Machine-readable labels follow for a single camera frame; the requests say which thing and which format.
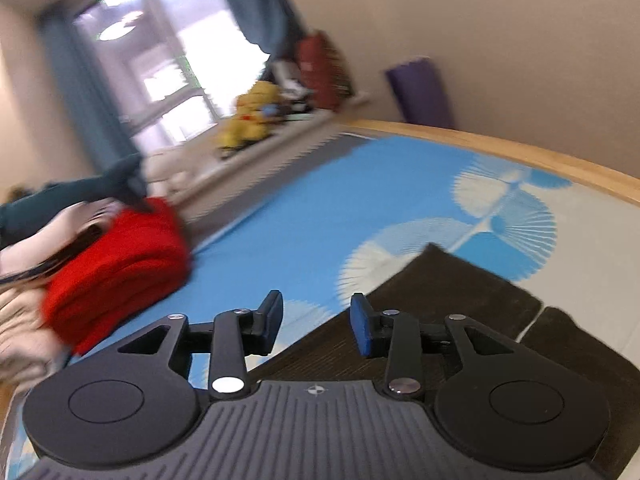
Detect panda plush toy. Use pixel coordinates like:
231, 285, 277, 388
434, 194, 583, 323
271, 59, 313, 113

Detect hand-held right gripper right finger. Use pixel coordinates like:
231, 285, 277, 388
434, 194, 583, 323
350, 293, 524, 401

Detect dark star-print folded blanket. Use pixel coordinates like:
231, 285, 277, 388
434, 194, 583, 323
0, 210, 118, 291

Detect red folded blanket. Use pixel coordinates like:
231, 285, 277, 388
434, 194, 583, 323
42, 197, 194, 357

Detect cream fuzzy folded blanket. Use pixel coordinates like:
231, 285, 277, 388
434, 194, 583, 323
0, 280, 73, 392

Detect brown corduroy pants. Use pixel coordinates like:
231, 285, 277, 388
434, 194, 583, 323
250, 242, 640, 480

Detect teal curtain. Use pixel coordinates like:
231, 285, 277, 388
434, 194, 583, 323
206, 0, 307, 63
37, 7, 148, 163

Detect yellow bear plush toy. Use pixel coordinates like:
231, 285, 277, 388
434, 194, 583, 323
236, 80, 282, 123
216, 112, 273, 155

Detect teal star plush cushion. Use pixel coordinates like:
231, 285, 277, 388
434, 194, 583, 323
0, 152, 151, 251

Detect white window sill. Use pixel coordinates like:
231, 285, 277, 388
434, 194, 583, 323
175, 94, 373, 216

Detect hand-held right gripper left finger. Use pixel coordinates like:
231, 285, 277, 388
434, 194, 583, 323
117, 289, 285, 401

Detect purple box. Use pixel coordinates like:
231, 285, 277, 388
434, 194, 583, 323
384, 56, 457, 131

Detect red cushion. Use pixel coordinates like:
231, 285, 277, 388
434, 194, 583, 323
294, 31, 352, 112

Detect window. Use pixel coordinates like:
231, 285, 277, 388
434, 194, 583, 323
71, 0, 273, 147

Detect blue printed bed sheet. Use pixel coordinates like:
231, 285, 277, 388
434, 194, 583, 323
0, 132, 640, 480

